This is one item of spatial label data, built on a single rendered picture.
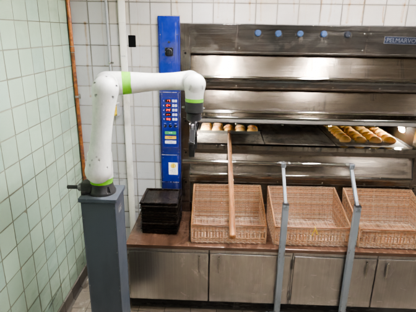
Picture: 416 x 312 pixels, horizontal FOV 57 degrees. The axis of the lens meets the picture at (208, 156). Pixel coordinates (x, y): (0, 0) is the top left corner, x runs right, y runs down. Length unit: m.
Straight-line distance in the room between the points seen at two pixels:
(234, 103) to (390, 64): 1.19
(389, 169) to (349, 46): 1.04
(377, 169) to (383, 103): 0.54
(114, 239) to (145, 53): 1.45
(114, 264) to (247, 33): 1.84
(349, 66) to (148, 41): 1.51
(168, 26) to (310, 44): 1.05
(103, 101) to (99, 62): 1.30
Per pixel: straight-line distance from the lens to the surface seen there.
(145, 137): 3.11
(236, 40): 2.96
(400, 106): 3.28
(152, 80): 1.99
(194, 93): 1.89
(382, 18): 3.15
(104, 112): 1.83
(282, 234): 2.73
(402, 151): 3.39
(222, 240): 2.84
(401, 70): 3.24
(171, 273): 2.97
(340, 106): 3.12
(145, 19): 2.99
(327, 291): 3.13
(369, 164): 3.34
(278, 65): 2.99
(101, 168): 1.90
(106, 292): 2.41
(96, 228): 2.19
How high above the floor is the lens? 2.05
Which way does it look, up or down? 18 degrees down
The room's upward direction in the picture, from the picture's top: 1 degrees clockwise
